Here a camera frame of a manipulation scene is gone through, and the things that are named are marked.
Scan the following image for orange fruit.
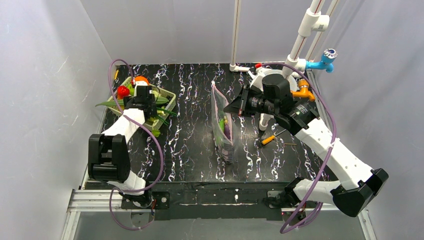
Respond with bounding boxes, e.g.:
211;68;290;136
134;76;150;86

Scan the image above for green leafy vegetable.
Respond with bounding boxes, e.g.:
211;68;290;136
217;118;225;143

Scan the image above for clear zip top bag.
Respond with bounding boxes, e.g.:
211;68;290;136
210;81;235;164

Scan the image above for red pepper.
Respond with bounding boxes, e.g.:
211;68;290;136
116;85;131;100

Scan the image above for purple eggplant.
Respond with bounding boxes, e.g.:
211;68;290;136
223;116;232;140

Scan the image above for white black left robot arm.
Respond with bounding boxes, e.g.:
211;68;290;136
87;84;157;196

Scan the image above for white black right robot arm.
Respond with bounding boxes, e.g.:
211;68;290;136
224;74;389;217

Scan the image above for green cucumber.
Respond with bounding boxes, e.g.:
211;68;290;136
154;96;170;105

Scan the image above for cream perforated plastic basket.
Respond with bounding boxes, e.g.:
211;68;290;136
106;76;176;131

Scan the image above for green ridged loofah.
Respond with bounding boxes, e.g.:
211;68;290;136
95;99;125;108

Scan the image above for orange faucet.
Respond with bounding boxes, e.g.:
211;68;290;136
291;78;316;102

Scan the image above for green lettuce leaf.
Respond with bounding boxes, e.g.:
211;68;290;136
150;129;162;138

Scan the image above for blue faucet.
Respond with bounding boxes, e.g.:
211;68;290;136
305;48;338;73

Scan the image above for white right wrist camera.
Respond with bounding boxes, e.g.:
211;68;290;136
248;63;277;91

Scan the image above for orange handled screwdriver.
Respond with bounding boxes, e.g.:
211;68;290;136
261;129;287;146

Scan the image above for white pipe frame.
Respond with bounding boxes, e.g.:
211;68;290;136
229;0;340;132

